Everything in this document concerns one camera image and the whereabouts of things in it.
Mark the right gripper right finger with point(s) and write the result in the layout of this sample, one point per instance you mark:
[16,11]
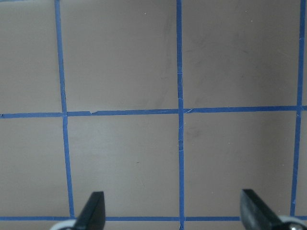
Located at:
[256,215]

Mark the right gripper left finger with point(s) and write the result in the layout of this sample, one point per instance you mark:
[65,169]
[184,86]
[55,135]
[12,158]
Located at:
[93,214]

